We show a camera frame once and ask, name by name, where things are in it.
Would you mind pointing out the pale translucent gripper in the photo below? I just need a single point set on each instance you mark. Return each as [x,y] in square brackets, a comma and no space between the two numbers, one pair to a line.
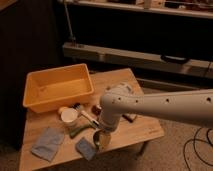
[101,139]

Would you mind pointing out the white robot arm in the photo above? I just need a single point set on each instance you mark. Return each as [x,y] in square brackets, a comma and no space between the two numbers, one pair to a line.
[191,107]

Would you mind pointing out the dark blue sponge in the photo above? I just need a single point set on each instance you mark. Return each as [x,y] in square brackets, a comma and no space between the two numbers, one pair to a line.
[86,149]

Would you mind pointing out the bunch of dark grapes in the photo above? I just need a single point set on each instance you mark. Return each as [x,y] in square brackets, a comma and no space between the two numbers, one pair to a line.
[96,109]

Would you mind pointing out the green cucumber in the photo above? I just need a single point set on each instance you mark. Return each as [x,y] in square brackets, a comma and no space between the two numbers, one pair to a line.
[76,130]

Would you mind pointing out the dark chalkboard eraser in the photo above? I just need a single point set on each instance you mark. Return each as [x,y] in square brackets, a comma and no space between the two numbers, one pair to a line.
[130,117]

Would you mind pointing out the white cup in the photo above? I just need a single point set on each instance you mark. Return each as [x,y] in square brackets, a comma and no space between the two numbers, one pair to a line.
[69,117]

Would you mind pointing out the wooden folding table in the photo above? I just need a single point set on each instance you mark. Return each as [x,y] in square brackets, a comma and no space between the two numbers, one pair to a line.
[143,129]

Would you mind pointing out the small white round object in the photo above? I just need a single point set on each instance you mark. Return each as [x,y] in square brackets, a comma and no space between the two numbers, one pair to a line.
[61,109]

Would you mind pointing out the light blue folded cloth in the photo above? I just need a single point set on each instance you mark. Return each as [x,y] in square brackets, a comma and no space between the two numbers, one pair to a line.
[47,145]

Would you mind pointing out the yellow plastic bin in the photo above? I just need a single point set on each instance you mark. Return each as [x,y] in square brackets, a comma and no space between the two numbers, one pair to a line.
[50,89]

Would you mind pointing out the metal pole stand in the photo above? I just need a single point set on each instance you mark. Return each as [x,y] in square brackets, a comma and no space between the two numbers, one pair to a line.
[71,37]

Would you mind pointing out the white handled brush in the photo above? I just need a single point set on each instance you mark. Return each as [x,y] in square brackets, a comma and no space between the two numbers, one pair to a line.
[81,110]

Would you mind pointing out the grey metal bench rail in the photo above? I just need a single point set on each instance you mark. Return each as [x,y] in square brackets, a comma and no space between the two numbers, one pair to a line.
[137,59]

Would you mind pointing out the black handle on bench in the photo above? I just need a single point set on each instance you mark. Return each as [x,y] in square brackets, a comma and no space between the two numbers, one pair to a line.
[176,60]

